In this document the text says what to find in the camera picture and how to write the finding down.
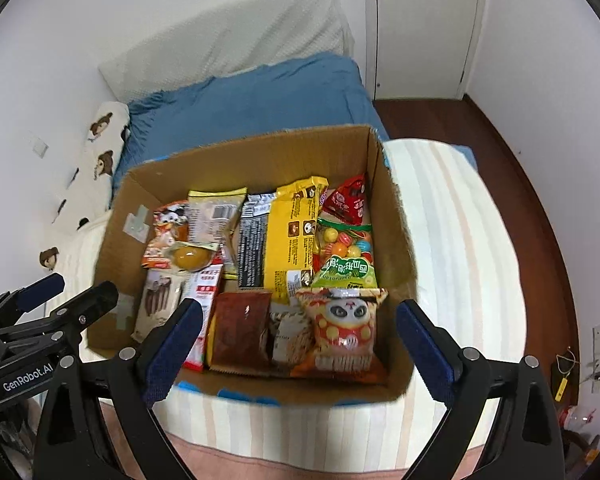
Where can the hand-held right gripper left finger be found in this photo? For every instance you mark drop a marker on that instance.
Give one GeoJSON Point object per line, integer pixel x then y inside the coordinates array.
{"type": "Point", "coordinates": [175, 345]}

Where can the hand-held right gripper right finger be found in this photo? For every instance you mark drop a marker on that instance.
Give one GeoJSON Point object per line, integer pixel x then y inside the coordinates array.
{"type": "Point", "coordinates": [425, 350]}

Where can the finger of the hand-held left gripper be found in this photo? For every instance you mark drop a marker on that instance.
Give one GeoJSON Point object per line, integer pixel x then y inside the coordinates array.
{"type": "Point", "coordinates": [40, 290]}
{"type": "Point", "coordinates": [92, 305]}

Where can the white and red snack packet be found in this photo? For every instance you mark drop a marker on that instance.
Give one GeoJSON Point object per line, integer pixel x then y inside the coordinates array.
{"type": "Point", "coordinates": [205, 290]}

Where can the brown red snack packet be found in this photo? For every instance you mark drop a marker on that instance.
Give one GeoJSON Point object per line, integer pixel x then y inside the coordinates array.
{"type": "Point", "coordinates": [237, 330]}

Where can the panda face snack packet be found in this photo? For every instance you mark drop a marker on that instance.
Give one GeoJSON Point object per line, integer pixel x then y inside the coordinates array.
{"type": "Point", "coordinates": [342, 330]}

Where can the yellow jelly cup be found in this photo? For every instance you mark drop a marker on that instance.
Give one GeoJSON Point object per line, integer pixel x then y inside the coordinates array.
{"type": "Point", "coordinates": [190, 256]}

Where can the orange cartoon snack packet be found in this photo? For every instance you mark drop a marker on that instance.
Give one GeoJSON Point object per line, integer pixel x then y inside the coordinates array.
{"type": "Point", "coordinates": [167, 230]}

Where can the pale brown print snack packet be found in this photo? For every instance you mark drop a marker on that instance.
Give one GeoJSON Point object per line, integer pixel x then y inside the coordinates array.
{"type": "Point", "coordinates": [285, 340]}

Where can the green label candy bag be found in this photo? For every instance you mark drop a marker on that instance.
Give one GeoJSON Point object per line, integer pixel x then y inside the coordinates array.
{"type": "Point", "coordinates": [347, 250]}

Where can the brown cardboard box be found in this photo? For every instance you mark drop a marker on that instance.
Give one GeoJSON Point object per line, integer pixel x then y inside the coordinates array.
{"type": "Point", "coordinates": [290, 155]}

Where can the small yellow snack packet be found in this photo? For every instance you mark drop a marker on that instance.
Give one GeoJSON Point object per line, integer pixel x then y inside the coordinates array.
{"type": "Point", "coordinates": [211, 340]}

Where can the white wafer biscuit packet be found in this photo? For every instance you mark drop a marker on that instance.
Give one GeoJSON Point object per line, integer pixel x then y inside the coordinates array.
{"type": "Point", "coordinates": [152, 305]}

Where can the beige snack packet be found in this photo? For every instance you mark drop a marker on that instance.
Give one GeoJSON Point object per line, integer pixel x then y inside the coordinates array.
{"type": "Point", "coordinates": [215, 215]}

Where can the yellow tag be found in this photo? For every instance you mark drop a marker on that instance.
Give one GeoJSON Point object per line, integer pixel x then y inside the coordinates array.
{"type": "Point", "coordinates": [560, 389]}

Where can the white printed pillow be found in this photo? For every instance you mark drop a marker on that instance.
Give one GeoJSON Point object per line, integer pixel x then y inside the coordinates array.
{"type": "Point", "coordinates": [97, 160]}

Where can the black and yellow snack packet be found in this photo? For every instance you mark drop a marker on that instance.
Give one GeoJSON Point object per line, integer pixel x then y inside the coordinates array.
{"type": "Point", "coordinates": [290, 230]}

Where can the clear plastic bottle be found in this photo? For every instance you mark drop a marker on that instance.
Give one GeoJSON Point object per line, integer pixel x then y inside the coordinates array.
{"type": "Point", "coordinates": [577, 417]}

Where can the blue duvet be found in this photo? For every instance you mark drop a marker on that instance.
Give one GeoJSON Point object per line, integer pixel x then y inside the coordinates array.
{"type": "Point", "coordinates": [255, 95]}

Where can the white door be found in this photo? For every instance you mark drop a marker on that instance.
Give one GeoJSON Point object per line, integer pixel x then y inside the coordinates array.
{"type": "Point", "coordinates": [420, 35]}

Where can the white wall socket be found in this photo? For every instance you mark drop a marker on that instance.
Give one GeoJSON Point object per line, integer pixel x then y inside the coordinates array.
{"type": "Point", "coordinates": [40, 147]}

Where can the white wall outlet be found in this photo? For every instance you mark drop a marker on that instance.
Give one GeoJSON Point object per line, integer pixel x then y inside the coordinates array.
{"type": "Point", "coordinates": [598, 355]}

